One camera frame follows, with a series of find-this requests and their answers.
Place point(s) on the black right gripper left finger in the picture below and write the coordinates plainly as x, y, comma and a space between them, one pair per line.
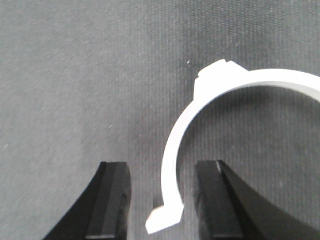
101, 211

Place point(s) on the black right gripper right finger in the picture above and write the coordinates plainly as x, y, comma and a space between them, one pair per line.
227, 208

